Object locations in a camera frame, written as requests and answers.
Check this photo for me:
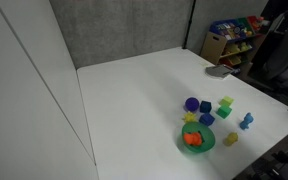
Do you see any orange rubber toy figure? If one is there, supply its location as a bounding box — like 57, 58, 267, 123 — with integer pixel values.
183, 132, 203, 146

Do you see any yellow spiky star toy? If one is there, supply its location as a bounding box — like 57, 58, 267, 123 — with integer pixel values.
182, 111, 197, 123

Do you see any green plastic bowl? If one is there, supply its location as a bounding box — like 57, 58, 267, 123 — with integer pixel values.
181, 122, 216, 153

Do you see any wooden toy shelf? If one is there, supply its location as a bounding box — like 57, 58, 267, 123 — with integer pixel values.
200, 16, 266, 67

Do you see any yellow rubber duck toy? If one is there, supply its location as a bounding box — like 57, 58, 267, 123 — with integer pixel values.
223, 132, 238, 146

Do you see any light blue rubber animal toy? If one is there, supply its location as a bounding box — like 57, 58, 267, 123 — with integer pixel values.
239, 112, 254, 130

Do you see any purple bumpy ball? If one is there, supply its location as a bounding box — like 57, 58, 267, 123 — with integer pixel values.
185, 97, 200, 112

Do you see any dark teal-blue cube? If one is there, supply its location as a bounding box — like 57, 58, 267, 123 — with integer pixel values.
200, 101, 212, 113

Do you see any dark blue cube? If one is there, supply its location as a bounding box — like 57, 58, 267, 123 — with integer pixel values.
199, 113, 215, 126

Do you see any grey metal mounting plate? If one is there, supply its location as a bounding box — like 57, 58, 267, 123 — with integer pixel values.
205, 65, 233, 79

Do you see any lime green cube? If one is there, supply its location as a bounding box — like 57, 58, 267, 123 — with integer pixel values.
220, 96, 234, 106

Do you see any black camera stand pole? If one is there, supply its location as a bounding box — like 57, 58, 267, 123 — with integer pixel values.
182, 0, 197, 49

